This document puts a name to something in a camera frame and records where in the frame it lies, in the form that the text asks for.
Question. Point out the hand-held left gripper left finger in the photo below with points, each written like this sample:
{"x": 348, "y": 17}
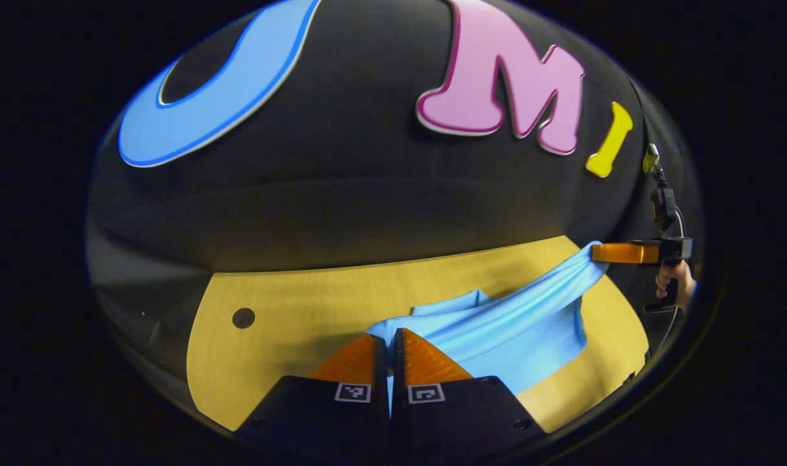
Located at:
{"x": 342, "y": 421}

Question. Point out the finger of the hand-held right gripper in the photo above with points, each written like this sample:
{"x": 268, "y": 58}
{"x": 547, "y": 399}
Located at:
{"x": 626, "y": 252}

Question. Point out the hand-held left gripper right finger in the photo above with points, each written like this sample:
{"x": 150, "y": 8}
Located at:
{"x": 445, "y": 421}

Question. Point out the light blue T-shirt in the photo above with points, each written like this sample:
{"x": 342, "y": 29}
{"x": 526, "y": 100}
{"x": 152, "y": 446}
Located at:
{"x": 497, "y": 330}

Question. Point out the black backdrop cloth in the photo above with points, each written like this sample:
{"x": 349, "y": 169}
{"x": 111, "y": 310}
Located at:
{"x": 342, "y": 194}

